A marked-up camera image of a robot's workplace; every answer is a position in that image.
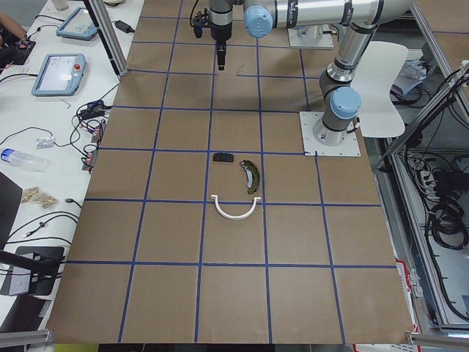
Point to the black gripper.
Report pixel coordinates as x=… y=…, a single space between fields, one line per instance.
x=220 y=32

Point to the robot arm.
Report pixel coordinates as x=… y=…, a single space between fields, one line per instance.
x=360 y=20

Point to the dark grey brake pad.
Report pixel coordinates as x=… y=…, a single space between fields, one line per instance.
x=223 y=157

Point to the black power adapter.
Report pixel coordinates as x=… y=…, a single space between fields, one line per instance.
x=124 y=27

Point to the white round plate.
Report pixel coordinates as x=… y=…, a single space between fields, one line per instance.
x=113 y=3

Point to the olive curved brake shoe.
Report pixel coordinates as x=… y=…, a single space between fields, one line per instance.
x=252 y=174

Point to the far blue teach pendant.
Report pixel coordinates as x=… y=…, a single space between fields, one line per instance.
x=78 y=25

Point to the blue teach pendant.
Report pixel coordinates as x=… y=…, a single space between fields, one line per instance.
x=59 y=75
x=78 y=25

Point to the near blue teach pendant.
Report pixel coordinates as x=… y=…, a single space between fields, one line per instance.
x=59 y=75

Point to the white plastic chair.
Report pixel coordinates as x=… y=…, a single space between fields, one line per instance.
x=374 y=76

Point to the clear plastic water bottle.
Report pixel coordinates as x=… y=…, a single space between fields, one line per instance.
x=22 y=160

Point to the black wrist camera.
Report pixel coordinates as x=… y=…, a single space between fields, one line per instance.
x=200 y=22

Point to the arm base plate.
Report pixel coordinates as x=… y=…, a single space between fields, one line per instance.
x=314 y=37
x=319 y=141

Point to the aluminium frame post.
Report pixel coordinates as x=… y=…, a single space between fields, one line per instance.
x=100 y=18

